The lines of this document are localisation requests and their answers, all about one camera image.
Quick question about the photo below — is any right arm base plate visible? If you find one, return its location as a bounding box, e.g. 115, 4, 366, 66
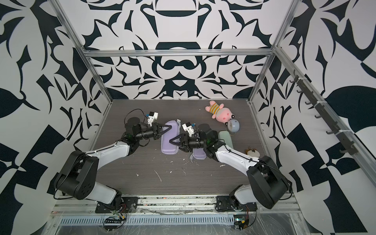
215, 195, 244, 212

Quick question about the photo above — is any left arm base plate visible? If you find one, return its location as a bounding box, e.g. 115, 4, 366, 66
95, 196, 139, 213

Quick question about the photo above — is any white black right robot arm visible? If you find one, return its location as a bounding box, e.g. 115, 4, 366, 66
169, 124, 290, 210

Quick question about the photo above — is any aluminium cage frame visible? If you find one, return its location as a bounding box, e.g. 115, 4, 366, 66
50, 1, 376, 184

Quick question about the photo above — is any pink plush pig toy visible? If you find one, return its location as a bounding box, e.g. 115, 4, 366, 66
205, 100, 235, 124

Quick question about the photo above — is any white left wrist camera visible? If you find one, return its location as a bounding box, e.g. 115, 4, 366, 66
146, 112, 159, 127

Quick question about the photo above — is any black wall hook rail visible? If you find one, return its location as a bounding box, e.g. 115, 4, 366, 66
291, 72, 359, 155

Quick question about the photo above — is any lavender umbrella case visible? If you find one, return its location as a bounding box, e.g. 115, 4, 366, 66
190, 148, 207, 162

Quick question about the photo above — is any blue round alarm clock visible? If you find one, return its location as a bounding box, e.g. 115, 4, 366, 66
225, 119, 240, 135

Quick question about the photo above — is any white perforated cable tray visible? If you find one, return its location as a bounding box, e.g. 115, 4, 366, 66
60, 214, 235, 226

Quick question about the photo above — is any brown white plush dog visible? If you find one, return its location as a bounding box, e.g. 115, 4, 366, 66
245, 148, 260, 158

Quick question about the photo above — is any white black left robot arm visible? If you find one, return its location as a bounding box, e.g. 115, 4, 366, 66
54, 117, 172, 210

